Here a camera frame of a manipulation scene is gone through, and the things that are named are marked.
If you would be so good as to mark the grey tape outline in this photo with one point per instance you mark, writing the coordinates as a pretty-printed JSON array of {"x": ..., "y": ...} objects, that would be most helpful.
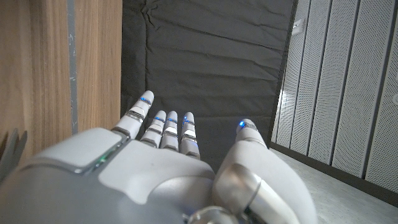
[{"x": 72, "y": 62}]

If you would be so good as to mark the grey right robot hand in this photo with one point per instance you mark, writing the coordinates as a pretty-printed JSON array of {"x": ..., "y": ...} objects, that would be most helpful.
[{"x": 140, "y": 180}]

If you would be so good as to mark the white wall socket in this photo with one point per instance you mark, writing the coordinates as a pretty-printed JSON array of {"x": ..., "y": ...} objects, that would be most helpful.
[{"x": 298, "y": 26}]

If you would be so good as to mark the black backdrop curtain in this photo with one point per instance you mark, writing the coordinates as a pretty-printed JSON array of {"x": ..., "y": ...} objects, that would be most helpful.
[{"x": 202, "y": 56}]

